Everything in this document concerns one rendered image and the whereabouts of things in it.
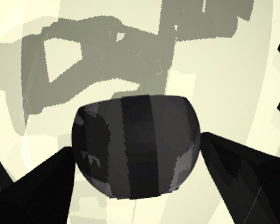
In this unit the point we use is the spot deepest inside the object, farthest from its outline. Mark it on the dark grey controller unit with rocker switches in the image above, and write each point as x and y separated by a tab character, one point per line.
136	147

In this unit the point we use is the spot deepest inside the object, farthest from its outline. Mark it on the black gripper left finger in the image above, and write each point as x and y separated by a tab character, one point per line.
43	195

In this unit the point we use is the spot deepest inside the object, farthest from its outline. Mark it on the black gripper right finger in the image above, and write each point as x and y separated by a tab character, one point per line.
248	180

